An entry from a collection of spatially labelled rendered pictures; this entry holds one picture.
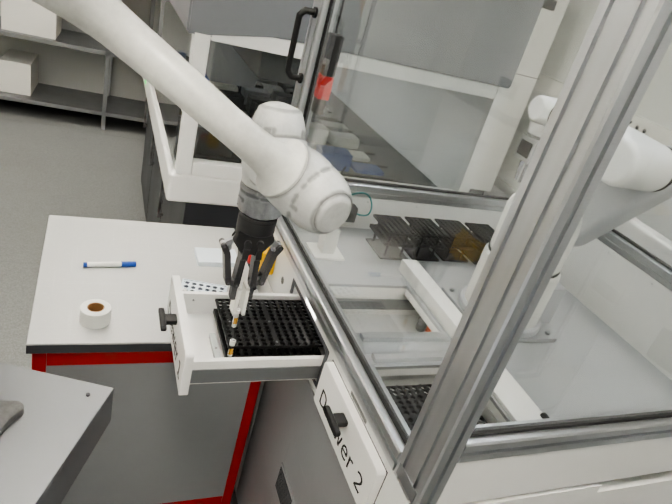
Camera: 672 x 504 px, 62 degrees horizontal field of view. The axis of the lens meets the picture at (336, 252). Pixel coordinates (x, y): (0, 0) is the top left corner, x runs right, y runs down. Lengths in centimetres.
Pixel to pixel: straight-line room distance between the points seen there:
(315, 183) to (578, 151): 37
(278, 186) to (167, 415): 92
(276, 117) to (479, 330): 49
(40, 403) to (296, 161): 64
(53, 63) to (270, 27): 370
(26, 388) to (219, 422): 64
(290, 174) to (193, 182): 116
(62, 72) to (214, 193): 354
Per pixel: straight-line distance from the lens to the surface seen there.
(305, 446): 138
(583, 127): 69
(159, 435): 168
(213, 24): 184
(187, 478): 183
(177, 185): 199
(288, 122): 98
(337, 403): 116
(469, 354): 81
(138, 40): 86
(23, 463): 106
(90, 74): 539
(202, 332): 135
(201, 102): 83
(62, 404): 115
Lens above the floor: 166
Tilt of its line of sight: 27 degrees down
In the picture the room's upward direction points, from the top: 16 degrees clockwise
